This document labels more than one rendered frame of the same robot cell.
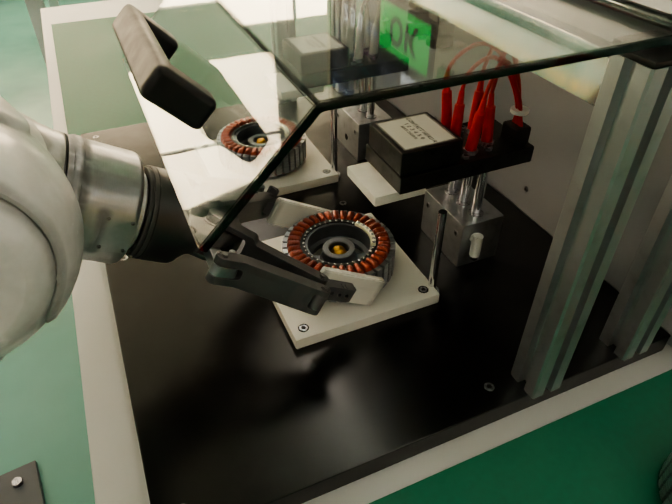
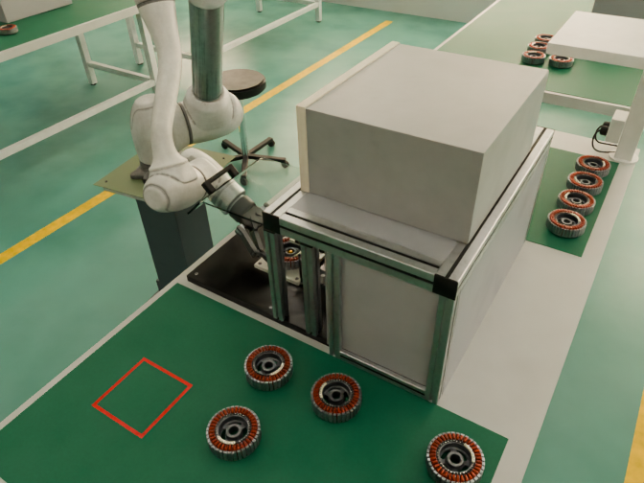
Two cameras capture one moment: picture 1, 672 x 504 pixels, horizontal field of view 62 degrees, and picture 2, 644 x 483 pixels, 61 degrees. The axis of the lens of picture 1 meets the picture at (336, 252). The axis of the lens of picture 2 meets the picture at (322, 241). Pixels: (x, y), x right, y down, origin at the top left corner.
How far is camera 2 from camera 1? 1.24 m
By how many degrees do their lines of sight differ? 44
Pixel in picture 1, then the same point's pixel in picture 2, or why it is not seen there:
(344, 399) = (244, 283)
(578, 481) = (257, 338)
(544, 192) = not seen: hidden behind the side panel
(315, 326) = (262, 264)
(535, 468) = (255, 329)
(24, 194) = (167, 193)
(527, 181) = not seen: hidden behind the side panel
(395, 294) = (288, 274)
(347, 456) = (228, 291)
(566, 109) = not seen: hidden behind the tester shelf
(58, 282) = (168, 206)
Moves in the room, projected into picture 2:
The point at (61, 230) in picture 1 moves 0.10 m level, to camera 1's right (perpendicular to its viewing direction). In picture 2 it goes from (171, 199) to (187, 218)
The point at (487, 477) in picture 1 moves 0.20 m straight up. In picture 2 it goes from (245, 321) to (236, 263)
